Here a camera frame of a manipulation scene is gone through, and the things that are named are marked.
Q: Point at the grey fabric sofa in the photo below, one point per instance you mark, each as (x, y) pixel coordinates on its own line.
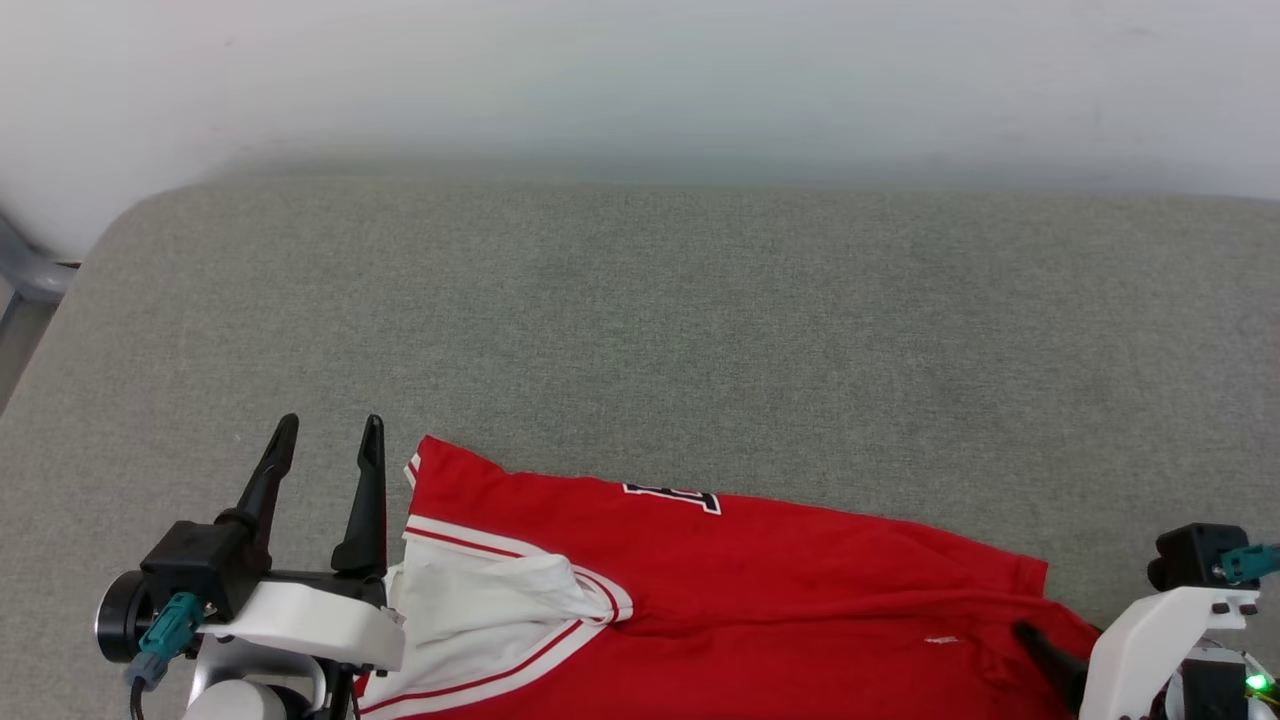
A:
(700, 330)

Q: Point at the teal right camera connector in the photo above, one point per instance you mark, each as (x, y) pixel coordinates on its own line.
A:
(1250, 563)

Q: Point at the teal camera connector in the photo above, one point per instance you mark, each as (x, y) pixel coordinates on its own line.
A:
(1250, 563)
(170, 625)

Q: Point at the teal left camera connector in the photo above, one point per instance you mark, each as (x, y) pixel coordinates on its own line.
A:
(170, 625)

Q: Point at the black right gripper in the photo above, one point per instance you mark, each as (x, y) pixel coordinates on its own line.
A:
(1225, 690)

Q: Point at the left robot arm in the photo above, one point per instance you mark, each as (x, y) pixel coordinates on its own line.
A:
(240, 700)

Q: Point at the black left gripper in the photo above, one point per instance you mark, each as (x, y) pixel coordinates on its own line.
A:
(320, 585)

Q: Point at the red and white jersey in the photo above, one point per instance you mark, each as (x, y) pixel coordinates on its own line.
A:
(780, 600)

